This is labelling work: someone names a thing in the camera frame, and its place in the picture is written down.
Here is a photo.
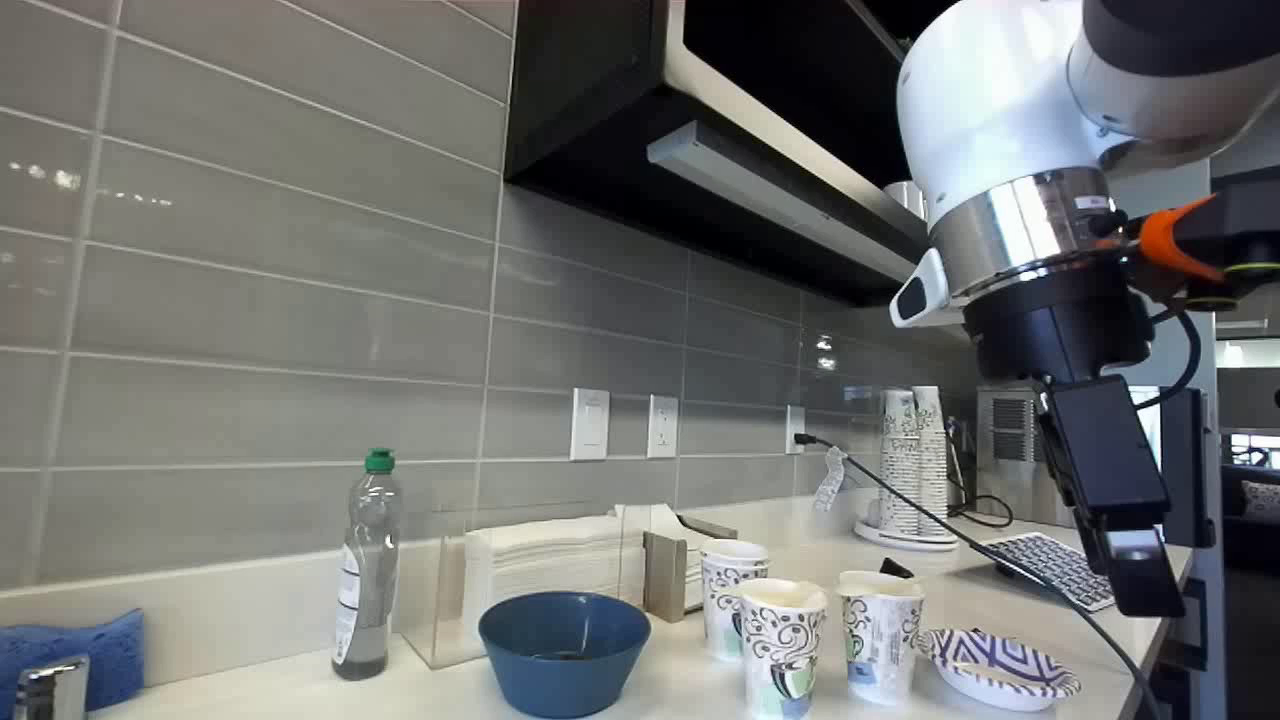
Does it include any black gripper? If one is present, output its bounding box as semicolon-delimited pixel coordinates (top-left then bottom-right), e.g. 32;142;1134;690
959;256;1192;619

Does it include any patterned paper cup stack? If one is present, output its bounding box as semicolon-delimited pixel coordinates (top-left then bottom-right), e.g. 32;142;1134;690
874;385;928;541
907;378;958;536

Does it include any dark base cabinet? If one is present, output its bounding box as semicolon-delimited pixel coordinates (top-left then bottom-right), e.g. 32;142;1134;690
1141;536;1231;720

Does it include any blue patterned paper plate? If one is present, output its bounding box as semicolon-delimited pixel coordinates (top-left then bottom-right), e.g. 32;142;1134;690
921;622;1081;715

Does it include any stainless steel appliance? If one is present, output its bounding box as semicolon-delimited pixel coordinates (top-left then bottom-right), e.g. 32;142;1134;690
973;377;1220;553

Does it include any white paper plate stack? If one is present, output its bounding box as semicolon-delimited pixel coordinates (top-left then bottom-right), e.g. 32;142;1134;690
852;516;967;560

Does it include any white plastic wrapper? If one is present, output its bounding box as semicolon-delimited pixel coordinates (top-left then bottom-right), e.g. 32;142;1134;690
811;445;857;519

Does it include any white mug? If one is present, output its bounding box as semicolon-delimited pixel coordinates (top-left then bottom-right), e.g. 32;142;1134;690
880;177;932;222

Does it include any grey napkin holder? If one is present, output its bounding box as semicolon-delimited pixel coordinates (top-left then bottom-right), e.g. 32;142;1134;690
639;511;742;622

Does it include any white napkin stack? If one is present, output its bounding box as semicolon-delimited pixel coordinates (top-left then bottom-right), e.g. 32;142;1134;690
612;500;713;541

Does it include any under-cabinet light bar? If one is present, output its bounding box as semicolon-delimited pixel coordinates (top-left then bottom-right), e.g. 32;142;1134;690
643;116;928;286

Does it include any blue bowl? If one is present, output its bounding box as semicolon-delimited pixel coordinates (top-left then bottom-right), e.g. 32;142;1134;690
478;586;656;720

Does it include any clear acrylic holder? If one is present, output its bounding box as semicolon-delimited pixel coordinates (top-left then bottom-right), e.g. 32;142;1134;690
396;511;635;671

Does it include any dark upper cabinet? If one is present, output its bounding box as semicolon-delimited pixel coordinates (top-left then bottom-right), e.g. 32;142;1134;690
501;0;992;313

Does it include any clear bottle green cap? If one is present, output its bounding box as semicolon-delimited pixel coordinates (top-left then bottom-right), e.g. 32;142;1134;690
327;445;404;682

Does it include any blue sponge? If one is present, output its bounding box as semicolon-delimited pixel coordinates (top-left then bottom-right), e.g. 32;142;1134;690
0;602;153;715

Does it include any chrome faucet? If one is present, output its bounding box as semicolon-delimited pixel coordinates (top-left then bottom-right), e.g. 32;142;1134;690
9;651;97;720

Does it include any black appliance cable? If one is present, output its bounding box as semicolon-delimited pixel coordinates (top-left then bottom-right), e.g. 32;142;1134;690
948;410;1021;532

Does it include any thin dark power cable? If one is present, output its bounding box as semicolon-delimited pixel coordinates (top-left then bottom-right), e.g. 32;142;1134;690
797;431;1167;720

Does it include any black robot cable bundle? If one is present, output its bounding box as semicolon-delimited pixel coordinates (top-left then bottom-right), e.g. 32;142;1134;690
1129;301;1207;414

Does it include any orange cable clip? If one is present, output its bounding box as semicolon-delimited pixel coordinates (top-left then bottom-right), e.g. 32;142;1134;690
1136;196;1238;297

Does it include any white wall plate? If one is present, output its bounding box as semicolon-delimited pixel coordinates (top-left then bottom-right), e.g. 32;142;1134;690
570;385;615;462

